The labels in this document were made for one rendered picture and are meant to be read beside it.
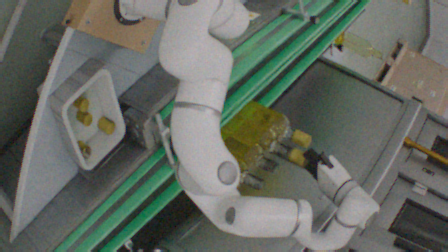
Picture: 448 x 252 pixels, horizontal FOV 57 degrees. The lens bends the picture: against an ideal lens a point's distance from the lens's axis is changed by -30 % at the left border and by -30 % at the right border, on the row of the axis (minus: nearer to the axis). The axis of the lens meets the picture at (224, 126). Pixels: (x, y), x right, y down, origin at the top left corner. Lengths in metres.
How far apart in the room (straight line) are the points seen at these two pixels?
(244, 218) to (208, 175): 0.12
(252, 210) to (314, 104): 0.81
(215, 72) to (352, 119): 0.81
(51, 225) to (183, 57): 0.64
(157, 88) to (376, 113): 0.73
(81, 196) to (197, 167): 0.50
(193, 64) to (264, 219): 0.31
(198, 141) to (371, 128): 0.85
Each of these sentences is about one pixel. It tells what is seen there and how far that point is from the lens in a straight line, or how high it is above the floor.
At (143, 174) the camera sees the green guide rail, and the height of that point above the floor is 0.91.
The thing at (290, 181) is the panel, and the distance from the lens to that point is 1.50.
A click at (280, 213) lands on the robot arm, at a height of 1.34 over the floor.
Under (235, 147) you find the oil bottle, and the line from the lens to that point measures 1.39.
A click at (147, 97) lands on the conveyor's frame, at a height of 0.83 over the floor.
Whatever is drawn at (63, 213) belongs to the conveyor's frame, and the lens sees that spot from 1.34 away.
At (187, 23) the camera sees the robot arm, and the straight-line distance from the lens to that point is 0.94.
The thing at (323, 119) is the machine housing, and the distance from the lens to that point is 1.71.
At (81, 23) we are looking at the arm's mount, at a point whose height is 0.84.
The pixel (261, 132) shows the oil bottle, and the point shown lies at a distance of 1.42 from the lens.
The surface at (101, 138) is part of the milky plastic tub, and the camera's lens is 1.37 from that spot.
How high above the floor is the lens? 1.75
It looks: 33 degrees down
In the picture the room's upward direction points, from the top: 115 degrees clockwise
